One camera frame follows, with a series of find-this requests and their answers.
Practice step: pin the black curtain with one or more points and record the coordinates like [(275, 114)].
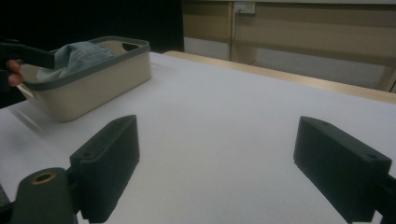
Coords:
[(93, 18)]

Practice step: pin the wooden shelf unit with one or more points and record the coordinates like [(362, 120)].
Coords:
[(311, 31)]

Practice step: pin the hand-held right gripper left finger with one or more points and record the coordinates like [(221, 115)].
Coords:
[(106, 168)]

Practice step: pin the light blue cloth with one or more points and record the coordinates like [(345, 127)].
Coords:
[(76, 57)]

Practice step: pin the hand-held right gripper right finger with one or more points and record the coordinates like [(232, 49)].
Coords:
[(339, 168)]

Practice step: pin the beige basket with grey rim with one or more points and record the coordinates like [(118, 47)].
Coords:
[(93, 90)]

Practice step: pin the white wall socket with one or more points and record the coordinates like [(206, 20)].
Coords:
[(244, 8)]

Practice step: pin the white table board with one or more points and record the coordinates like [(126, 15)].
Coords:
[(218, 124)]

